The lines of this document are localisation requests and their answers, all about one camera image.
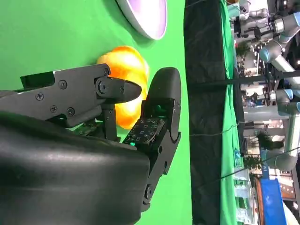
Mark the black metal bar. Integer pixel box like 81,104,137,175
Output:
188,70,300,91

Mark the blue plastic crate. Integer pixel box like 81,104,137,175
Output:
260,178,288,225

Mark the green fabric sheet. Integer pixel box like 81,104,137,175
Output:
219,0,246,225

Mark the green table cloth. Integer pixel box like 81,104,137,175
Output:
0,0,194,225

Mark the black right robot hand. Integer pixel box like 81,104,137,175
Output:
0,63,182,225

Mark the orange white toy bread roll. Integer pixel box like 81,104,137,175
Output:
96,45,150,129

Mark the black drape cloth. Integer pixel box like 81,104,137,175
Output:
183,0,246,225

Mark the dark green plant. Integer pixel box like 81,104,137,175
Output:
256,132,284,150

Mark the lilac plate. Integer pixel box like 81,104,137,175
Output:
114,0,167,41

